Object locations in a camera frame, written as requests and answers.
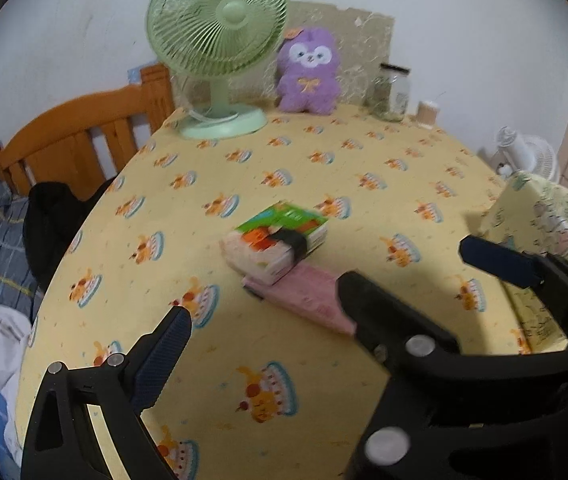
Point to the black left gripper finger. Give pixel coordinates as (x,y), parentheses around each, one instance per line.
(61,442)

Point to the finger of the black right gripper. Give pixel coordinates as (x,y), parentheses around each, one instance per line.
(383,322)
(545,274)

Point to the pink tissue pack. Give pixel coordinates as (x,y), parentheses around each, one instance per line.
(309,292)

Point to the green orange tissue pack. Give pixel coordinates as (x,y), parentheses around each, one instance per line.
(270,244)

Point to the pastel cartoon-print storage box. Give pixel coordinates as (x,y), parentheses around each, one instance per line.
(531,215)

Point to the white cloth on bed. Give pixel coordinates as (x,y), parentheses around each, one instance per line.
(15,331)

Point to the white standing fan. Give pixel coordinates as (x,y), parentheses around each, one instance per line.
(519,152)

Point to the yellow cake-print tablecloth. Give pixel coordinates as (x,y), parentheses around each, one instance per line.
(261,393)

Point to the cotton swab container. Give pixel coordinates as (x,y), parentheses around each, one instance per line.
(426,114)

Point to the black chair back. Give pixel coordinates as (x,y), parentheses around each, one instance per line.
(53,217)

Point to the glass jar black lid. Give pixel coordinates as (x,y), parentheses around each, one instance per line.
(389,93)

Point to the purple plush bunny toy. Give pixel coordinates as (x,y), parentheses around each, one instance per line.
(307,67)

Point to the green desk fan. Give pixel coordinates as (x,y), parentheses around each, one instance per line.
(214,40)

